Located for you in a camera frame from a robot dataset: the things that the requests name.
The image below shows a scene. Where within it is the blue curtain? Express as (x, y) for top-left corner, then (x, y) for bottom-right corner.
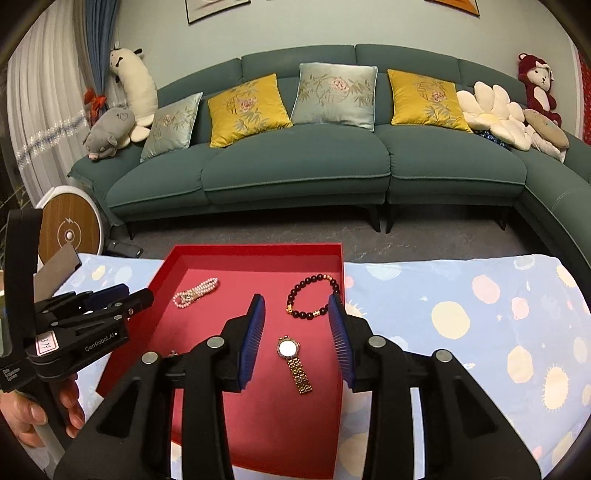
(85, 0), (122, 125)

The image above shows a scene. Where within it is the white flower-shaped cushion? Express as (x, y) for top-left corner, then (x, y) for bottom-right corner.
(456, 80), (536, 151)

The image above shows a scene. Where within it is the red jewelry tray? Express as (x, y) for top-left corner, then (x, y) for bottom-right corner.
(96, 244), (346, 479)

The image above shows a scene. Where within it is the red wall hanging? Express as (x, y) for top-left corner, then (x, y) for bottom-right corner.
(575, 48), (591, 144)

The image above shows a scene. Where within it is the white round wood-faced device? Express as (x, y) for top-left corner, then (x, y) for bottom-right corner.
(36, 186), (105, 268)

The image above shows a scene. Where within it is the brown card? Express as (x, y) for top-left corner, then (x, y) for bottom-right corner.
(33, 243), (83, 301)

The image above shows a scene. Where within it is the white cow plush pillow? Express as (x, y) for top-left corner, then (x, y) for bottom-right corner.
(109, 42), (158, 141)

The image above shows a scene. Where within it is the brown plush cushion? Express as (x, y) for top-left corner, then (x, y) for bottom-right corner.
(522, 108), (571, 162)

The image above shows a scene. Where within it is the light blue planet-print blanket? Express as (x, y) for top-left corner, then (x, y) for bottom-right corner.
(46, 251), (591, 480)

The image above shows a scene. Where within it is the blue patterned cushion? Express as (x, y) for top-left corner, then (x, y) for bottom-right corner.
(475, 129), (509, 149)

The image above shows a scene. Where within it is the gold wristwatch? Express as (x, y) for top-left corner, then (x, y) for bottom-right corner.
(276, 336), (313, 395)

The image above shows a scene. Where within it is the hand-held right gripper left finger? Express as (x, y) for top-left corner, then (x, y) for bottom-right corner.
(53, 293), (267, 480)

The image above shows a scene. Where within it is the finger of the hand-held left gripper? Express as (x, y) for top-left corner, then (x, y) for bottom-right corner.
(83, 284), (131, 309)
(34, 288), (155, 328)

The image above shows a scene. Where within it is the person's left hand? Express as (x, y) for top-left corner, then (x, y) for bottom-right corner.
(0, 375), (86, 448)

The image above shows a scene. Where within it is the red curtain tie bow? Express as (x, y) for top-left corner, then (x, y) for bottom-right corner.
(84, 88), (107, 125)

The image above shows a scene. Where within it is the dark bead bracelet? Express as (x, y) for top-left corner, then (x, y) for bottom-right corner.
(287, 273), (342, 320)

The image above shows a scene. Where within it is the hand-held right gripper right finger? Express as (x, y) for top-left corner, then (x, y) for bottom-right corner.
(327, 293), (543, 480)

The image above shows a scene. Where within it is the red monkey plush toy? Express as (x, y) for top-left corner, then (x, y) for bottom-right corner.
(517, 52), (563, 127)

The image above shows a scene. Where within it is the yellow embroidered cushion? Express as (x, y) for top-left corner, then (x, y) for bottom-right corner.
(208, 74), (294, 148)
(387, 69), (474, 134)

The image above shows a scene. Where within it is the small light blue embroidered cushion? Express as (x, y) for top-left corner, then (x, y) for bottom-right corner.
(141, 92), (204, 162)

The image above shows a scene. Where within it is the black object on floor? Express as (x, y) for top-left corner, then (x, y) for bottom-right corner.
(107, 240), (144, 258)

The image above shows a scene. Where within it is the white sheer curtain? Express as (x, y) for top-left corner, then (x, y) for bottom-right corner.
(7, 14), (100, 208)

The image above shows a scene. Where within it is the teal sofa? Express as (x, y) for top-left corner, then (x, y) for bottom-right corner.
(67, 44), (591, 278)

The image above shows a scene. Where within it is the large light blue embroidered cushion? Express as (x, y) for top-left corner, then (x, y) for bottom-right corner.
(291, 62), (378, 132)

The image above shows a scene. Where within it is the pearl bracelet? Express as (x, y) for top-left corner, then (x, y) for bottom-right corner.
(173, 277), (219, 309)

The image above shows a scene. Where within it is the grey pig plush toy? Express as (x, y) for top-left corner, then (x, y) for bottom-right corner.
(83, 107), (137, 162)

